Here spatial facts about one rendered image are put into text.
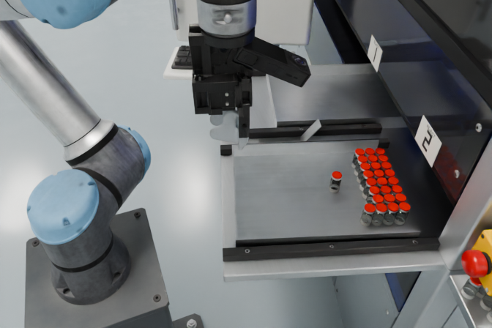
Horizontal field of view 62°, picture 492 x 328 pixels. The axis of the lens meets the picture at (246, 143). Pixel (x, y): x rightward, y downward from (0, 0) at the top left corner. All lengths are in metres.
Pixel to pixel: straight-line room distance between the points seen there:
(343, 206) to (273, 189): 0.15
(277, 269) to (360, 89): 0.63
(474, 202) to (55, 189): 0.68
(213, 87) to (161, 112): 2.06
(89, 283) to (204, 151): 1.54
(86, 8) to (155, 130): 2.08
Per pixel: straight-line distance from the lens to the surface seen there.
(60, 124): 0.80
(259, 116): 1.07
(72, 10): 0.41
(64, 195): 0.75
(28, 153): 2.56
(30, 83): 0.79
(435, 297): 0.92
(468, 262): 0.71
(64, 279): 0.87
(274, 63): 0.56
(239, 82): 0.56
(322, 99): 1.15
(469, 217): 0.76
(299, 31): 1.54
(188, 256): 1.85
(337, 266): 0.79
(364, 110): 1.14
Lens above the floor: 1.53
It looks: 41 degrees down
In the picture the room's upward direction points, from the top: straight up
